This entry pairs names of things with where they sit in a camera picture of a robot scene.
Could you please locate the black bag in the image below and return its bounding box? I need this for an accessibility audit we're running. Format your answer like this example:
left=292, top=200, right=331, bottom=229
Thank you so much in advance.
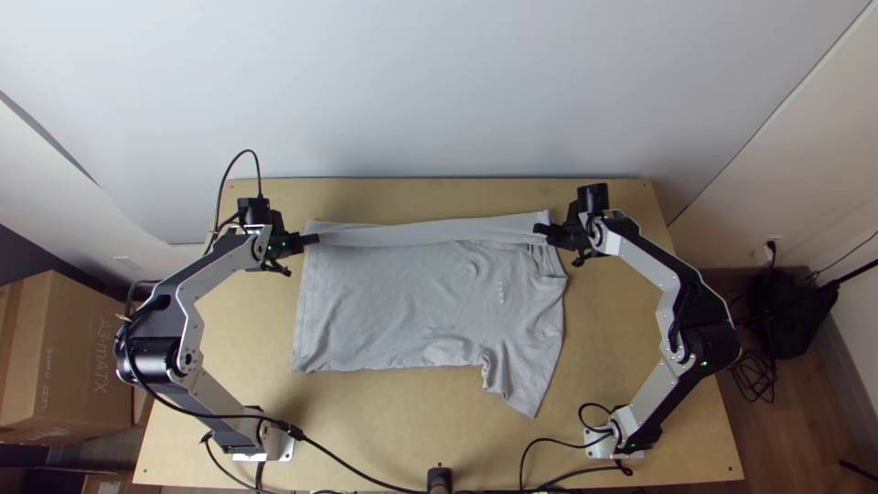
left=745, top=268, right=841, bottom=360

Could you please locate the large grey wall board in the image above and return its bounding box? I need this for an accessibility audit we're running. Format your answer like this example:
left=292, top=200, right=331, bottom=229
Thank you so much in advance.
left=0, top=0, right=873, bottom=245

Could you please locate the grey t-shirt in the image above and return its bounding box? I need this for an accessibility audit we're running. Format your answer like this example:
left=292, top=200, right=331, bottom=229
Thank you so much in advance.
left=291, top=209, right=571, bottom=420

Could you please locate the brown cardboard box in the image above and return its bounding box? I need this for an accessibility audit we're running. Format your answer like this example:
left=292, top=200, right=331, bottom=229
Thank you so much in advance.
left=0, top=269, right=136, bottom=446

